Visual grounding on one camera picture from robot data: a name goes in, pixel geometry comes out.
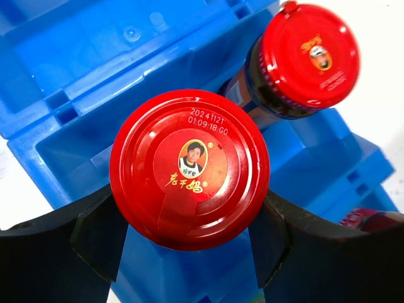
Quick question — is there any red-lid chili jar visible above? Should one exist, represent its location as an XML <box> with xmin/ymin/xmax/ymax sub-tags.
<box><xmin>109</xmin><ymin>89</ymin><xmax>270</xmax><ymax>251</ymax></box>
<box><xmin>220</xmin><ymin>1</ymin><xmax>360</xmax><ymax>127</ymax></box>

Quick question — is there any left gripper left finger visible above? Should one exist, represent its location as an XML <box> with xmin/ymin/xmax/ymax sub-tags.
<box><xmin>1</xmin><ymin>185</ymin><xmax>128</xmax><ymax>302</ymax></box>

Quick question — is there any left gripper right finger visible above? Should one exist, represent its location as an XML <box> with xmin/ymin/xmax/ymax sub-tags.
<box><xmin>249</xmin><ymin>191</ymin><xmax>403</xmax><ymax>302</ymax></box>

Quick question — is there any yellow-cap sauce bottle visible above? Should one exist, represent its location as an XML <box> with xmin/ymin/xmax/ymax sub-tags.
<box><xmin>339</xmin><ymin>208</ymin><xmax>403</xmax><ymax>233</ymax></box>

